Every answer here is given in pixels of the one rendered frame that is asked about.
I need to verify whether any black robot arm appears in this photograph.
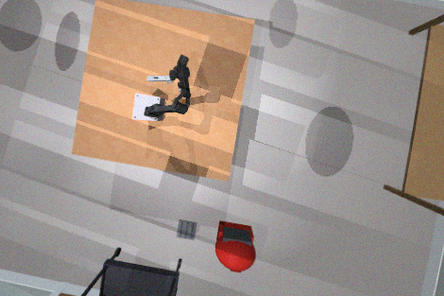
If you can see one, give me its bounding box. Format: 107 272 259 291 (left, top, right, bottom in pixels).
144 54 191 118

